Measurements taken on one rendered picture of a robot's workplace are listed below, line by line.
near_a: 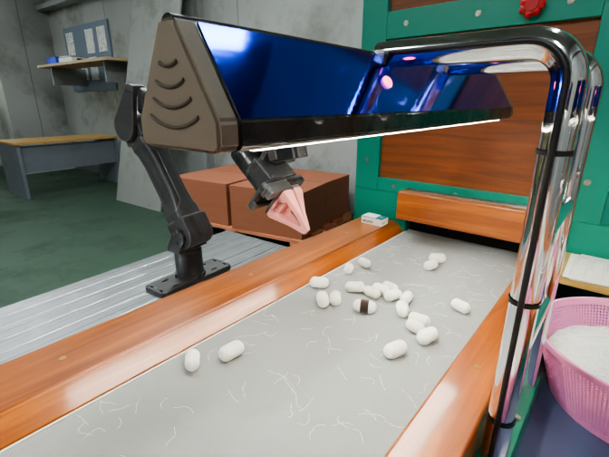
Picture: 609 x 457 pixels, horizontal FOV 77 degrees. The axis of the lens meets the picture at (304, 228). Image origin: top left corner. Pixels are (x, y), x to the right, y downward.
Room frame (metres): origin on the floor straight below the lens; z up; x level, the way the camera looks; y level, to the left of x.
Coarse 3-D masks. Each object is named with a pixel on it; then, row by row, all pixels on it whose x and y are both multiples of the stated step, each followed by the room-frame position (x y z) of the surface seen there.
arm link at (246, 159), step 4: (232, 152) 0.71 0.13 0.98; (236, 152) 0.70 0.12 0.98; (240, 152) 0.70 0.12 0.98; (244, 152) 0.69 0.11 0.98; (248, 152) 0.69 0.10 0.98; (252, 152) 0.69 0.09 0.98; (256, 152) 0.69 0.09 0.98; (260, 152) 0.70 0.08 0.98; (232, 156) 0.71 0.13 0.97; (236, 156) 0.70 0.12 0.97; (240, 156) 0.69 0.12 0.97; (244, 156) 0.69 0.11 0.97; (248, 156) 0.69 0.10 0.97; (252, 156) 0.69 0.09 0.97; (256, 156) 0.69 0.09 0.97; (236, 160) 0.70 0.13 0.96; (240, 160) 0.69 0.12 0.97; (244, 160) 0.69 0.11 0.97; (248, 160) 0.68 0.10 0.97; (252, 160) 0.68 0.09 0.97; (240, 164) 0.69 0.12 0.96; (244, 164) 0.69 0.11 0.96; (248, 164) 0.68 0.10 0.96; (240, 168) 0.70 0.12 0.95; (244, 168) 0.69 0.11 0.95; (244, 172) 0.69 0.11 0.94
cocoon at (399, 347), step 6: (396, 342) 0.44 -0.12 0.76; (402, 342) 0.44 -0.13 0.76; (384, 348) 0.43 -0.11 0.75; (390, 348) 0.43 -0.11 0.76; (396, 348) 0.43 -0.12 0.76; (402, 348) 0.43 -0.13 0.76; (384, 354) 0.43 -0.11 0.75; (390, 354) 0.42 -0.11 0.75; (396, 354) 0.42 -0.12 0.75; (402, 354) 0.43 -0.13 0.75
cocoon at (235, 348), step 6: (234, 342) 0.44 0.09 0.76; (240, 342) 0.44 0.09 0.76; (222, 348) 0.43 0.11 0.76; (228, 348) 0.43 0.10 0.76; (234, 348) 0.43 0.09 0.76; (240, 348) 0.43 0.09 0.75; (222, 354) 0.42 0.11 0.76; (228, 354) 0.42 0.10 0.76; (234, 354) 0.42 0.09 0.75; (240, 354) 0.43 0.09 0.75; (222, 360) 0.42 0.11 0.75; (228, 360) 0.42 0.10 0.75
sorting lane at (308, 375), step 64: (384, 256) 0.79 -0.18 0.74; (448, 256) 0.79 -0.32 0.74; (512, 256) 0.79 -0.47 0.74; (256, 320) 0.53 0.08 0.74; (320, 320) 0.53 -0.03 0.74; (384, 320) 0.53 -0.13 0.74; (448, 320) 0.53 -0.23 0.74; (128, 384) 0.38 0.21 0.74; (192, 384) 0.38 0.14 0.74; (256, 384) 0.38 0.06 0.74; (320, 384) 0.38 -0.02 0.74; (384, 384) 0.38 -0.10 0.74; (64, 448) 0.29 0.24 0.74; (128, 448) 0.29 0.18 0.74; (192, 448) 0.29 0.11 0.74; (256, 448) 0.29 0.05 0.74; (320, 448) 0.29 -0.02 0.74; (384, 448) 0.29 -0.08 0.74
